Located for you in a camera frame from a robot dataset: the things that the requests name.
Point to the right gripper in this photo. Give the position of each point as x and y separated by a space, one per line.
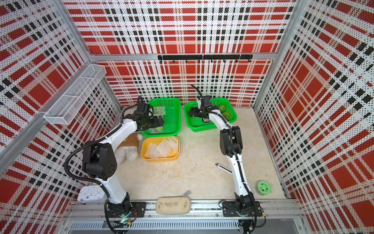
195 109

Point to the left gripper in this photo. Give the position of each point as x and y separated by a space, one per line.
156 124

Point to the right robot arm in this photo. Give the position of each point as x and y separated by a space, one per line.
231 146

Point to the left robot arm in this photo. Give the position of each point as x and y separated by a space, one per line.
99 161

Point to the foam nets pile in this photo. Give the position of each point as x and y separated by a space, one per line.
161 147

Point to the green basket with fruit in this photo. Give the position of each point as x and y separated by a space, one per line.
197 124

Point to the empty green plastic basket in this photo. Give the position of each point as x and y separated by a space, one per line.
169 108

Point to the yellow plastic bowl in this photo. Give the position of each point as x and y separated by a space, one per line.
160 148

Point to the white teddy bear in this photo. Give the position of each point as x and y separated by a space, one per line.
128 149

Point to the black pen tool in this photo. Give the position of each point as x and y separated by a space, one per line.
224 168

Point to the beige sponge block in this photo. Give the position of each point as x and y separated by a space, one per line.
173 206

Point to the white power strip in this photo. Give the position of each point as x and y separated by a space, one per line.
91 194

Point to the green tape roll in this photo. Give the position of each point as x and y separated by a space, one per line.
263 188

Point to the black hook rail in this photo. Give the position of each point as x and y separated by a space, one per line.
174 58

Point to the clear wall shelf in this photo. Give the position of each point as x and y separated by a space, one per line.
64 110

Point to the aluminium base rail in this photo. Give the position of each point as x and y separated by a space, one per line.
268 216

